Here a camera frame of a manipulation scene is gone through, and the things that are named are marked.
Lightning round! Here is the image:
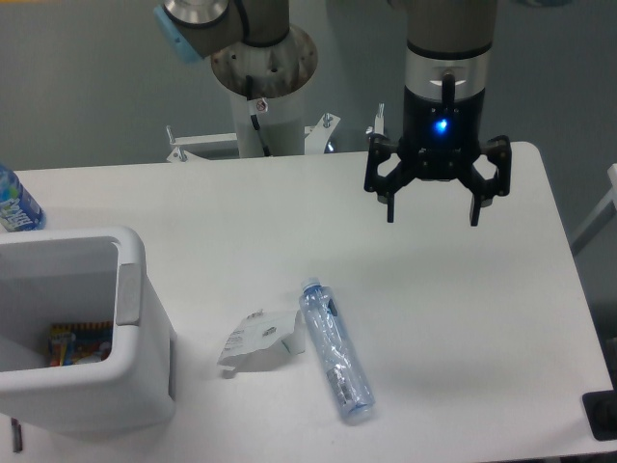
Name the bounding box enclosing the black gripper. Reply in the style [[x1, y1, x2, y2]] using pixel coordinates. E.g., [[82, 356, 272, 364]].
[[363, 86, 512, 228]]

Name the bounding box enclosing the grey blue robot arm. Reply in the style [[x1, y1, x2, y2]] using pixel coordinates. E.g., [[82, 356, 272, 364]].
[[153, 1, 512, 225]]

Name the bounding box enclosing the white plastic trash can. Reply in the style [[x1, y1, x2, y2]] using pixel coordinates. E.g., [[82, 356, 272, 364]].
[[1, 227, 175, 433]]

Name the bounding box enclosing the clear empty plastic bottle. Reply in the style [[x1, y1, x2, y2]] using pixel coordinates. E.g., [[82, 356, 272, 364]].
[[299, 278, 375, 424]]

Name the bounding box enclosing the black clamp at table edge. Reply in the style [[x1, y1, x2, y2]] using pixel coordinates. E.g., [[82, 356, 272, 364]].
[[582, 390, 616, 442]]

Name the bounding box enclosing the colourful snack wrapper in bin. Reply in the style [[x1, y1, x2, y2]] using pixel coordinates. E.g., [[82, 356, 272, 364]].
[[48, 321, 114, 367]]

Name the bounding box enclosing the blue labelled water bottle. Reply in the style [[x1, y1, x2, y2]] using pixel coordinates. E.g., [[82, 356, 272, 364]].
[[1, 165, 46, 232]]

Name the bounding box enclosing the small dark object bottom left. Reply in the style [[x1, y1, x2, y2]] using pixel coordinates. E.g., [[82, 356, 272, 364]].
[[11, 418, 23, 453]]

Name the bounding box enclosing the white metal base bracket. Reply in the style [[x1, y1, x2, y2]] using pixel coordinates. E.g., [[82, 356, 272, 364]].
[[165, 102, 387, 164]]

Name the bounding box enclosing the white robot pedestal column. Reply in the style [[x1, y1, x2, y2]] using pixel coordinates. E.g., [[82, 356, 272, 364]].
[[210, 26, 319, 159]]

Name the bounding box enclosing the white metal frame at right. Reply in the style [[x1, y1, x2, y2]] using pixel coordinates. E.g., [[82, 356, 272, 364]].
[[570, 164, 616, 256]]

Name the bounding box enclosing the black cable on pedestal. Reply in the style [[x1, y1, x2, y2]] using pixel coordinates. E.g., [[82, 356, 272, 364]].
[[244, 73, 273, 158]]

